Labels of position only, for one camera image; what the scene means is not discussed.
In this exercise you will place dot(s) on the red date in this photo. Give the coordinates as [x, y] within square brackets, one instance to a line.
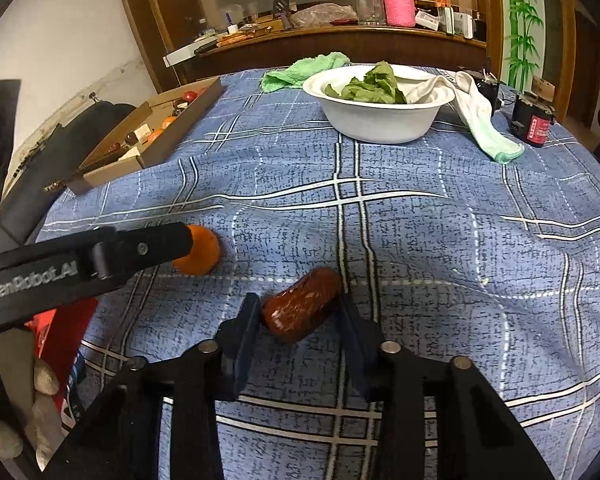
[300, 305]

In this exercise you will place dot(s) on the red box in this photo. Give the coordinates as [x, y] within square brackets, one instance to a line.
[65, 340]

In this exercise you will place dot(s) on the green cloth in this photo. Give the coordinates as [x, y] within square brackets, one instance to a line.
[300, 72]

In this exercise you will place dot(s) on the cardboard box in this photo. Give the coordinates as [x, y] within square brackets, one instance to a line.
[155, 157]

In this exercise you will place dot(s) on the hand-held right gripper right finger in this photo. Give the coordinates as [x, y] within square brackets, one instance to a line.
[360, 355]

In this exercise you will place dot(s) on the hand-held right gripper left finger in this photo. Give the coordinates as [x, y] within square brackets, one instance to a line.
[242, 340]

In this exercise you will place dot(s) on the wooden sideboard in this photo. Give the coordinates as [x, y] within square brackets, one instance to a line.
[280, 45]

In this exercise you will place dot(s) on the black device with red label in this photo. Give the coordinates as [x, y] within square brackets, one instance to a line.
[535, 127]

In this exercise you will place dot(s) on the white cloth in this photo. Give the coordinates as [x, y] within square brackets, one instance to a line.
[480, 115]

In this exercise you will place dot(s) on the white bowl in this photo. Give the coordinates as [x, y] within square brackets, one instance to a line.
[380, 120]

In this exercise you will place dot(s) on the green leaves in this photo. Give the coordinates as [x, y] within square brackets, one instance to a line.
[380, 85]

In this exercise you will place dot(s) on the blue plaid tablecloth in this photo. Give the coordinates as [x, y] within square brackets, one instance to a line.
[430, 260]

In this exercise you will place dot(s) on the white flat box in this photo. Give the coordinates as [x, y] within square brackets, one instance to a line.
[180, 56]

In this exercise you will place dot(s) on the person's left hand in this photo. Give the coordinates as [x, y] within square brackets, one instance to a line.
[45, 410]

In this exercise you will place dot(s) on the orange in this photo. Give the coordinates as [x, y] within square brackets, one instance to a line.
[205, 255]
[169, 121]
[155, 135]

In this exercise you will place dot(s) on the small black device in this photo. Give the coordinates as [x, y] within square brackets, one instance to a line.
[487, 91]

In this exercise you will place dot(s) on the small white box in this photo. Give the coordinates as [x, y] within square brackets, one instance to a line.
[462, 25]

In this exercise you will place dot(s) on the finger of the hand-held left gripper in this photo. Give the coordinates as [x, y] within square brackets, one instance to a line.
[145, 249]

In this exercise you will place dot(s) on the crumpled plastic bag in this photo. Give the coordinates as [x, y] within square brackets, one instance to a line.
[325, 14]

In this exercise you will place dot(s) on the glass jug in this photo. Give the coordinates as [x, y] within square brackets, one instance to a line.
[370, 5]

